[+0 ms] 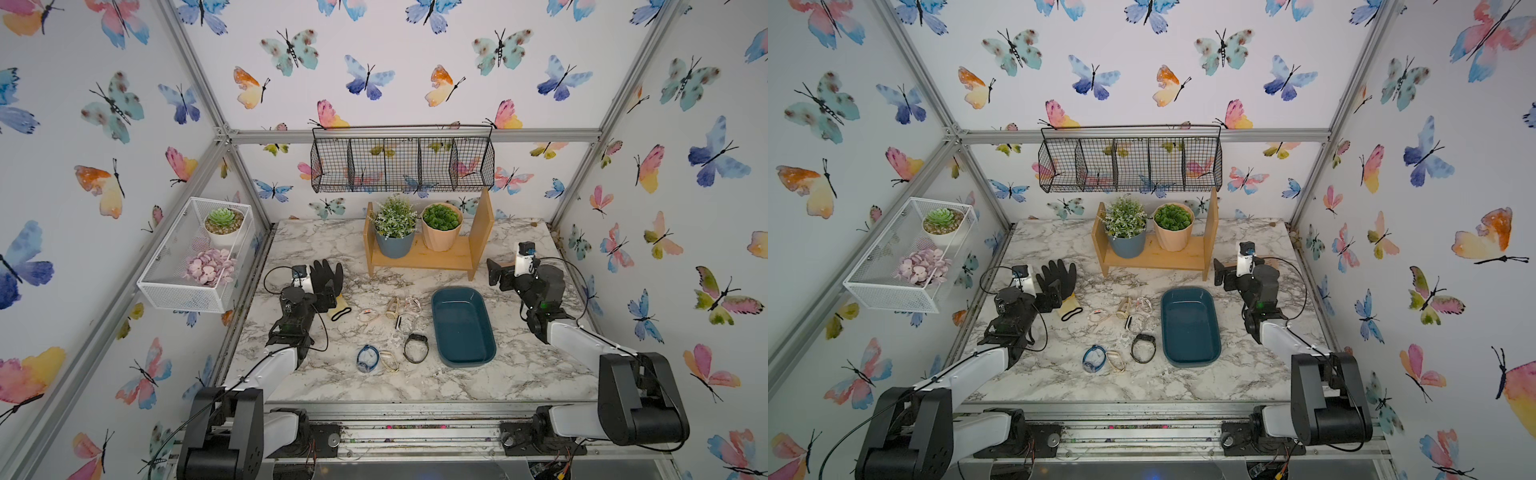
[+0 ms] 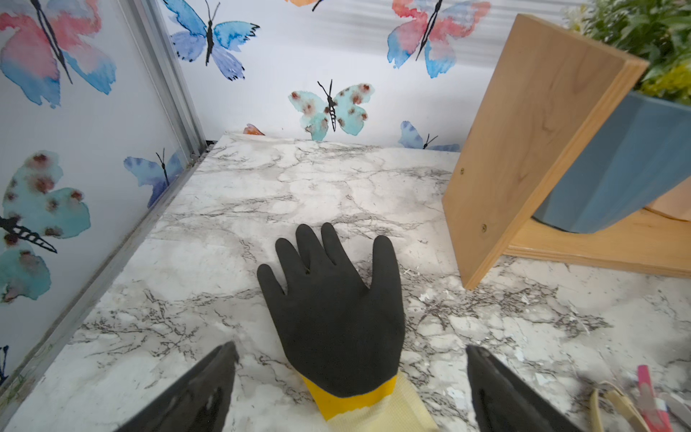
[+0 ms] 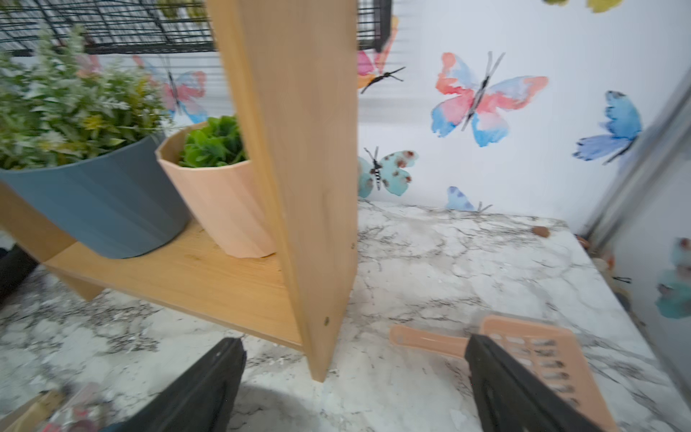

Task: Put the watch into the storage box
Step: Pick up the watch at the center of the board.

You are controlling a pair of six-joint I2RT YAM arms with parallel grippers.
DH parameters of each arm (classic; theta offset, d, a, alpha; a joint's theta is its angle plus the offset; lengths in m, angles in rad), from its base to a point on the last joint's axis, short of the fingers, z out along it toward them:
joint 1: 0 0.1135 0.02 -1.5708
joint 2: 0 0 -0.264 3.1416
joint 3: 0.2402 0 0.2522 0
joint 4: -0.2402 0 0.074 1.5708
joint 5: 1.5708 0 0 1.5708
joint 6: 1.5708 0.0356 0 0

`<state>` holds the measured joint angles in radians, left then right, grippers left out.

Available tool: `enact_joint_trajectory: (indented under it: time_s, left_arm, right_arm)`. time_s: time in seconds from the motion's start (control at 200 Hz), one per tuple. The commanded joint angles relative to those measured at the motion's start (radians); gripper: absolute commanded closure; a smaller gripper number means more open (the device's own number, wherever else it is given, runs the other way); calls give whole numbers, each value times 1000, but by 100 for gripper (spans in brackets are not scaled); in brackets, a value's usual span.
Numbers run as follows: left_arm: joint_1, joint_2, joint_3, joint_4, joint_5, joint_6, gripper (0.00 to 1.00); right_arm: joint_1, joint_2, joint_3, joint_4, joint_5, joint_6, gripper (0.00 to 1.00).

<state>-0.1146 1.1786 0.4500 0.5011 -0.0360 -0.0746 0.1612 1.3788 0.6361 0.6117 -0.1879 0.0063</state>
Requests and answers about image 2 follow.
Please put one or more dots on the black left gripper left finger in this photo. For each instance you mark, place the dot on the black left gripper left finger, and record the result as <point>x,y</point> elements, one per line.
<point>197,401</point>

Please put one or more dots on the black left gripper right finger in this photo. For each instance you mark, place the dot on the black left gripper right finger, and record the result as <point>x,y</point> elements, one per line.
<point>504,402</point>

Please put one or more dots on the beige strap watch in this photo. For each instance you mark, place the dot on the beige strap watch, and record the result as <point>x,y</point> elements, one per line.
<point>622,405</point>

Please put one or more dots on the pink strap watch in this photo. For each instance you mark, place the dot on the pink strap watch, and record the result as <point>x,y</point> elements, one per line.
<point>653,409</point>

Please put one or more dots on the black and yellow work glove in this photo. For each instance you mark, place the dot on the black and yellow work glove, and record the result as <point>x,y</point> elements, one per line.
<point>344,337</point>

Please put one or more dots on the blue plant pot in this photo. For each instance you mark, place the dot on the blue plant pot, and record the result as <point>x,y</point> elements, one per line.
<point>640,153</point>

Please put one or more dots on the wooden plant shelf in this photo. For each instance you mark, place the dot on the wooden plant shelf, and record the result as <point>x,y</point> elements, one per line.
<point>550,93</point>

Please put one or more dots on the green leafy plant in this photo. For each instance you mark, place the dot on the green leafy plant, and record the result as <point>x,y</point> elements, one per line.
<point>657,31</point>

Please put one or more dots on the aluminium frame post left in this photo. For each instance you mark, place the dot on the aluminium frame post left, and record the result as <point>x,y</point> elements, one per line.
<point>84,86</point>

